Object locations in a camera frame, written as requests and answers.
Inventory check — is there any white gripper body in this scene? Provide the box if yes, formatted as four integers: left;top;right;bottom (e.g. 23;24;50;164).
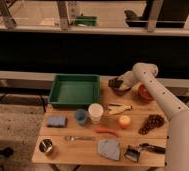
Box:
119;71;137;86

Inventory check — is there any purple bowl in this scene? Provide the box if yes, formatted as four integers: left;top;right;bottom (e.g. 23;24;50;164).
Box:
108;79;130;96

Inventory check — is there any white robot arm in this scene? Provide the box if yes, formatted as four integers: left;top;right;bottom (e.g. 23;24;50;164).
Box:
119;63;189;171

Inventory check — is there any red bowl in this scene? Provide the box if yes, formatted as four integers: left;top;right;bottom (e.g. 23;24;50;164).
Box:
138;84;153;102

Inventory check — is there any banana peel toy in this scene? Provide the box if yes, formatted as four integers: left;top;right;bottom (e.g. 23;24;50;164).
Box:
108;104;132;115

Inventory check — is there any orange round fruit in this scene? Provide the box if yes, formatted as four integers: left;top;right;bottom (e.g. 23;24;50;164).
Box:
118;115;131;129

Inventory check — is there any white paper cup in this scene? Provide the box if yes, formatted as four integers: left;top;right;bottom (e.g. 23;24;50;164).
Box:
88;103;104;124

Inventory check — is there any dark grape bunch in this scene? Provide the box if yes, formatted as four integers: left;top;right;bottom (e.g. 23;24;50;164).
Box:
139;114;165;135

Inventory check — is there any orange carrot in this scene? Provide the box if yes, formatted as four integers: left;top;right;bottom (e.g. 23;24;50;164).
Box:
95;127;119;137

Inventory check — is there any blue plastic cup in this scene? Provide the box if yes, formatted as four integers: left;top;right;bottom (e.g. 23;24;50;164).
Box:
75;109;88;125

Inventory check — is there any green plastic tray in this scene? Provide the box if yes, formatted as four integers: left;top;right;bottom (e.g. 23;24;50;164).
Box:
48;74;100;108

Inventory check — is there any green box on shelf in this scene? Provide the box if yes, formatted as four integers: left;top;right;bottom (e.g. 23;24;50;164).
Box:
74;15;97;26

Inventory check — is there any blue grey cloth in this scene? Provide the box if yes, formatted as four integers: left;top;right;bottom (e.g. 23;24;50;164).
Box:
97;139;120;161

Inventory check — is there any black object on shelf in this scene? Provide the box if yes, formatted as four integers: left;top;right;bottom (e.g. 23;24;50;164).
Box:
124;0;189;28

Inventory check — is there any metal spoon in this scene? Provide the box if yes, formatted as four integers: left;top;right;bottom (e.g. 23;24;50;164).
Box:
64;136;94;142

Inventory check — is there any blue sponge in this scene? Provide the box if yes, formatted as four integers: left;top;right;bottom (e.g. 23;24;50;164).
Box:
47;116;67;127

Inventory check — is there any small metal cup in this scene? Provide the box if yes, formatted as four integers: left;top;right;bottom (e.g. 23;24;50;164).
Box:
39;139;53;155

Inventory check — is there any black handled tool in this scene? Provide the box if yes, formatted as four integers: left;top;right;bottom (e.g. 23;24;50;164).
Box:
139;143;165;154

